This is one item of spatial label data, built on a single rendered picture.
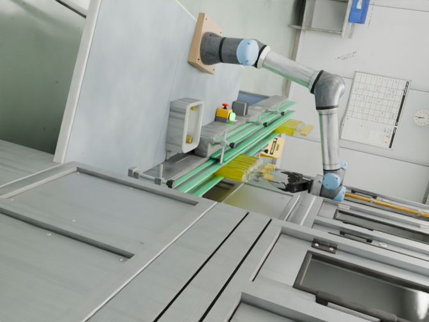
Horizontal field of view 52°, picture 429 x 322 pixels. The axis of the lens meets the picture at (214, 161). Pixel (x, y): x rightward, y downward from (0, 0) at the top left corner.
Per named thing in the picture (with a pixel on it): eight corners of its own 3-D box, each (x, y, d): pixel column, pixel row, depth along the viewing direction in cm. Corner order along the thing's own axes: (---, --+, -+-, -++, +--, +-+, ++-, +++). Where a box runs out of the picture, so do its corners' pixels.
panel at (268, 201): (163, 253, 164) (249, 282, 153) (164, 246, 163) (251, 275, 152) (239, 184, 245) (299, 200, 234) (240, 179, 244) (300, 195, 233)
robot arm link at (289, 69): (237, 34, 203) (346, 82, 188) (248, 34, 216) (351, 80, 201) (228, 58, 208) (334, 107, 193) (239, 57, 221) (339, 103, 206)
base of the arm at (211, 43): (203, 26, 198) (224, 27, 194) (216, 38, 212) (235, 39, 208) (197, 59, 197) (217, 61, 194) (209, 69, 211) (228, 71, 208)
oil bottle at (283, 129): (268, 130, 327) (305, 138, 318) (269, 122, 325) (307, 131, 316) (270, 129, 332) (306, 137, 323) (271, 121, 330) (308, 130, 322)
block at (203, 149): (193, 154, 214) (206, 158, 212) (195, 136, 211) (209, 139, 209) (196, 153, 217) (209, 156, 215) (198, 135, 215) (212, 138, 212)
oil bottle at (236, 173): (206, 172, 219) (247, 183, 212) (208, 162, 217) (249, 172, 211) (210, 170, 224) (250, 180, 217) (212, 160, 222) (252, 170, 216)
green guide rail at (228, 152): (209, 157, 216) (225, 161, 214) (210, 155, 216) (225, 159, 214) (286, 110, 374) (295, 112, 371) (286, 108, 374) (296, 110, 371)
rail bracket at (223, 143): (206, 161, 213) (230, 168, 209) (210, 128, 208) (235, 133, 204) (208, 160, 215) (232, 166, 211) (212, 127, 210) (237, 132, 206)
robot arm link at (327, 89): (336, 75, 179) (344, 191, 188) (340, 74, 189) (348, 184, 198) (308, 78, 184) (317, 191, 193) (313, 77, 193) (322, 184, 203)
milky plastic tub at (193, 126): (165, 150, 198) (183, 154, 195) (171, 101, 191) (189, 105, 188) (182, 142, 213) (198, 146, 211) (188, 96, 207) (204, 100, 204)
